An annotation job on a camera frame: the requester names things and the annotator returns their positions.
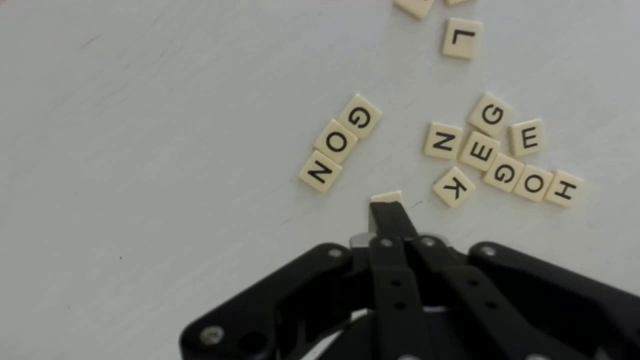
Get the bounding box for cream letter tile K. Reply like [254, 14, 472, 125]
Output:
[431, 165, 478, 211]

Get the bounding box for cream letter tile L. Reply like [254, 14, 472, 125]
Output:
[441, 16, 485, 62]

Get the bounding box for cream letter tile B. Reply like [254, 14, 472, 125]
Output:
[368, 191, 407, 205]

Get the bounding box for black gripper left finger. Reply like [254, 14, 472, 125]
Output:
[178, 201, 436, 360]

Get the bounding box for cream letter tile E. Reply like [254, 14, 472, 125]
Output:
[459, 129, 505, 174]
[509, 117, 548, 161]

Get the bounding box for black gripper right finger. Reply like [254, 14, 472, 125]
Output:
[407, 234, 640, 360]

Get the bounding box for cream letter tile O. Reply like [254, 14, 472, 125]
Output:
[513, 163, 557, 206]
[312, 117, 362, 166]

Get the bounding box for cream letter tile N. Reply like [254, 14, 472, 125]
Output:
[297, 149, 344, 197]
[423, 121, 467, 163]

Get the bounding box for cream letter tile G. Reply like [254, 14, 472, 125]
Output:
[467, 91, 516, 141]
[482, 152, 528, 197]
[337, 93, 386, 142]

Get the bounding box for cream letter tile H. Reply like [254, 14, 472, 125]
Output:
[543, 169, 588, 211]

